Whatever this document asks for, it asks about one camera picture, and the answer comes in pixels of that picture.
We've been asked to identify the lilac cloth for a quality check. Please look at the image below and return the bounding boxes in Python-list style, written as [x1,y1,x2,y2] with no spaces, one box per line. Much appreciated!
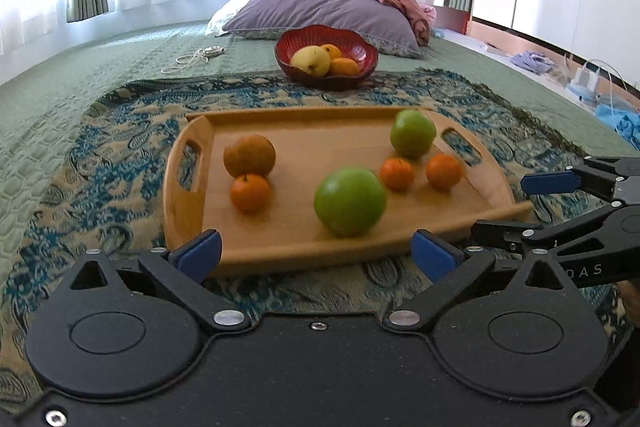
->
[510,51,556,76]

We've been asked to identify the white cable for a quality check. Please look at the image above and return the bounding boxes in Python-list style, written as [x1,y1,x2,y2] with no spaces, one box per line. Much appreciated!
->
[564,53,640,114]

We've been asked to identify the bright orange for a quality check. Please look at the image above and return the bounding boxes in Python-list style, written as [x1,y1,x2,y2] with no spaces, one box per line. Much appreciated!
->
[425,153,463,192]

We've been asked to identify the yellow mango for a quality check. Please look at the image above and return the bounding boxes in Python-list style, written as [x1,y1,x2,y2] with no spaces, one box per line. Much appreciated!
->
[290,46,332,77]

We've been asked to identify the large dull orange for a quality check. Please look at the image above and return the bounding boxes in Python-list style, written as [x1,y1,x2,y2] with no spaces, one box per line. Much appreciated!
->
[223,135,277,178]

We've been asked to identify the green quilted bedspread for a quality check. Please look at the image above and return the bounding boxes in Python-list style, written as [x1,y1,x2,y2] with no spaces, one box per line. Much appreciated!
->
[0,19,640,268]

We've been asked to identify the small tangerine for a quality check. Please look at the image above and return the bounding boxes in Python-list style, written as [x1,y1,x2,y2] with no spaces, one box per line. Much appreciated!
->
[230,173,272,214]

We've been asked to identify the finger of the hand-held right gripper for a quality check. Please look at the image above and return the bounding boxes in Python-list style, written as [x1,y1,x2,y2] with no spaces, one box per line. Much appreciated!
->
[519,156,640,204]
[471,203,640,254]

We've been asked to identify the white corded earphones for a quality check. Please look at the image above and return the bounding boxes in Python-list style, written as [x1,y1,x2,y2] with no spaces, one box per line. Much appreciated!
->
[161,46,227,75]

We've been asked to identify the tangerine with stem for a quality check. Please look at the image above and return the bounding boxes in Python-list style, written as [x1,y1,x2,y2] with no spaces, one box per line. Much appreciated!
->
[378,157,416,192]

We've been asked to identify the blue cloth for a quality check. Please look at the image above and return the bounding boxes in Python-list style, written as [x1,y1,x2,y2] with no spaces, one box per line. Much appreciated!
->
[594,104,640,152]

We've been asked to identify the purple pillow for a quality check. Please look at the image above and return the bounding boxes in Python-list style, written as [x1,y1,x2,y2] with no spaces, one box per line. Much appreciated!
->
[222,0,426,60]

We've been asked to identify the reddish wooden board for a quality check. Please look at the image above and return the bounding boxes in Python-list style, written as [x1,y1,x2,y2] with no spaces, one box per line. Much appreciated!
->
[434,4,472,36]

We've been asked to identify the blue patterned blanket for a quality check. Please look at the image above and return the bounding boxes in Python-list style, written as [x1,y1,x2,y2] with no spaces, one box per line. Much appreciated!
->
[0,67,640,408]

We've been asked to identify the white pillow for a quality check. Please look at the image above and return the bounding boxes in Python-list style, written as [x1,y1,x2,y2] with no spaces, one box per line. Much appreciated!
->
[206,0,262,37]

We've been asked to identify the white charger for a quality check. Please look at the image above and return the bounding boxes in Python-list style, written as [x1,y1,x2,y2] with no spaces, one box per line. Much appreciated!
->
[572,63,609,90]

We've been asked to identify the green apple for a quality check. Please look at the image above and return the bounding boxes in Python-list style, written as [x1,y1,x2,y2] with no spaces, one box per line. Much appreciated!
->
[390,109,437,158]
[313,167,388,238]

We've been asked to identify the wooden tray with handles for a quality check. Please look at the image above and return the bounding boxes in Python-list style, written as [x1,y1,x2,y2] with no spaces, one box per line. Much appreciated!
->
[162,106,535,279]

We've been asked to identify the red bowl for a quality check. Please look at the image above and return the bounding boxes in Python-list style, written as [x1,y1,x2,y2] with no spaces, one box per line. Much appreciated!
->
[274,25,379,89]

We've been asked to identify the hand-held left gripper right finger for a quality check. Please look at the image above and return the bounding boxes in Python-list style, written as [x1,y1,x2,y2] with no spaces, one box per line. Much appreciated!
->
[380,229,569,334]

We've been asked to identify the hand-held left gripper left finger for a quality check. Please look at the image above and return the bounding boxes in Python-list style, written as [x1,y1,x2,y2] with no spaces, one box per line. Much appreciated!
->
[68,228,252,336]

